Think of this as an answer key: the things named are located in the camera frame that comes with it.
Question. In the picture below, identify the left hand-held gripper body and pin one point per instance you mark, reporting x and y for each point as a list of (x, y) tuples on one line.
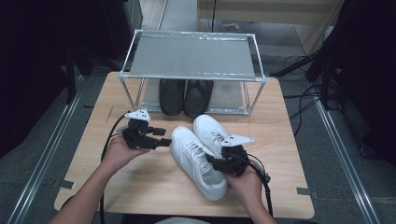
[(137, 137)]

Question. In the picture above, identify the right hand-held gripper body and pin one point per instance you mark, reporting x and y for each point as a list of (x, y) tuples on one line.
[(236, 158)]

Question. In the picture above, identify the white sneaker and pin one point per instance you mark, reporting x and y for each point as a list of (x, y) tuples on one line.
[(208, 127), (190, 155)]

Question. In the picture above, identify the black slipper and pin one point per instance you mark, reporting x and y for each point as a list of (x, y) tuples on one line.
[(197, 98), (172, 96)]

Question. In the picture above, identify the metal shoe rack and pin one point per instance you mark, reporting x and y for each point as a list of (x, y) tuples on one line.
[(191, 57)]

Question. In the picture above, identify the person's left hand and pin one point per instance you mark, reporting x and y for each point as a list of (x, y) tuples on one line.
[(118, 155)]

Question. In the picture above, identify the person's right hand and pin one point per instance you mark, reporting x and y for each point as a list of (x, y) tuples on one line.
[(247, 186)]

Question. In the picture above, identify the person's grey clothing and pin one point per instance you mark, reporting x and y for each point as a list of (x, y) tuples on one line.
[(183, 221)]

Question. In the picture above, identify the grey tape strip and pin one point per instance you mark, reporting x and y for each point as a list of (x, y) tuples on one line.
[(65, 184), (306, 192)]

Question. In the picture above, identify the black stand leg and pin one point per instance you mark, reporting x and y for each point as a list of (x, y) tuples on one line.
[(291, 67)]

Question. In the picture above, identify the wooden cabinet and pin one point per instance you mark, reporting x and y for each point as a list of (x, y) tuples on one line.
[(267, 12)]

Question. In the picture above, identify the black curtain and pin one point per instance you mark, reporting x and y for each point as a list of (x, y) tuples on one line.
[(367, 77)]

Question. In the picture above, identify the metal floor rail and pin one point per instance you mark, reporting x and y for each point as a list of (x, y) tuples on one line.
[(345, 161), (46, 155)]

